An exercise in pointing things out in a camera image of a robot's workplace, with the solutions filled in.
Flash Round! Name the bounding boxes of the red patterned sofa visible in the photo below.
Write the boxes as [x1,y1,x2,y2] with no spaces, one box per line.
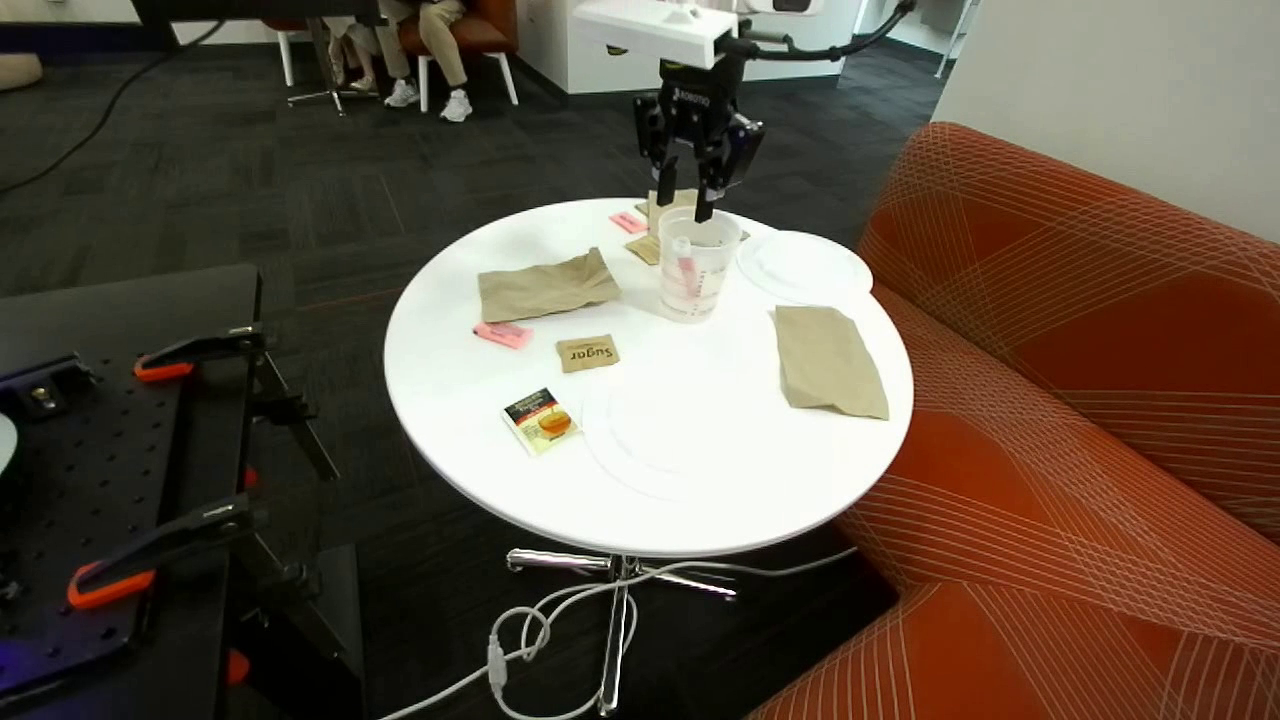
[750,116,1280,720]

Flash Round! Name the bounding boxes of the white cabinet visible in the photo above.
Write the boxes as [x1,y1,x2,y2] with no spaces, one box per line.
[517,0,872,101]

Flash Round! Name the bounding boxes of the white cable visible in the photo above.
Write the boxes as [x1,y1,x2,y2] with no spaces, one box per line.
[376,540,862,720]

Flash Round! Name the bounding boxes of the seated person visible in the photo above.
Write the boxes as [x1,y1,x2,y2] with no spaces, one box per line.
[315,3,383,96]

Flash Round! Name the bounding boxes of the clear plastic measuring cup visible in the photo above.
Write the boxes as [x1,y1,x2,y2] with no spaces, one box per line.
[651,211,747,324]

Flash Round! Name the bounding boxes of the black perforated work table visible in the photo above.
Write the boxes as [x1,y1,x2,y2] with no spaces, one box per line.
[0,261,371,720]

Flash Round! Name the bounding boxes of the white legged red chair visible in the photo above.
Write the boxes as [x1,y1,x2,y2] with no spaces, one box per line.
[412,0,528,116]

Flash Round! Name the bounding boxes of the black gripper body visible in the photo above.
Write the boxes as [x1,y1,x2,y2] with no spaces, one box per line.
[651,55,743,137]

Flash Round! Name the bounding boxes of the brown sugar packet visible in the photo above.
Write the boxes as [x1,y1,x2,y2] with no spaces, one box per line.
[621,229,667,273]
[552,333,623,375]

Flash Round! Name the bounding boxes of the chrome table base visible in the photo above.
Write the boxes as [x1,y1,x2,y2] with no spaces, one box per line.
[501,540,740,718]

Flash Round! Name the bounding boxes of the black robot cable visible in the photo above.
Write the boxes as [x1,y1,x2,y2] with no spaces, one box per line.
[734,0,925,68]

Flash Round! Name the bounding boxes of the black orange bar clamp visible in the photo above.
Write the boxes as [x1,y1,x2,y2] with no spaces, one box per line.
[60,491,330,693]
[126,318,343,485]

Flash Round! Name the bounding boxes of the beige floor cushion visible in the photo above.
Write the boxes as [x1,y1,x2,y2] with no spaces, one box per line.
[0,48,46,96]

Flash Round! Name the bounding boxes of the black floor cable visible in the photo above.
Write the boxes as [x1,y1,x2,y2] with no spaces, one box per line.
[0,14,231,198]

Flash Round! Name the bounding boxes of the black orange tea packet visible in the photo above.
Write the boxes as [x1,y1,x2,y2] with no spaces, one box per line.
[501,385,578,458]

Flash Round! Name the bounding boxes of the seated person tan trousers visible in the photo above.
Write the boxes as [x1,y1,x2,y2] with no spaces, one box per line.
[376,0,480,129]

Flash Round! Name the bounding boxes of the white round plate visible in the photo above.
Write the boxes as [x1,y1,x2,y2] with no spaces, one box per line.
[572,374,765,505]
[734,229,878,310]

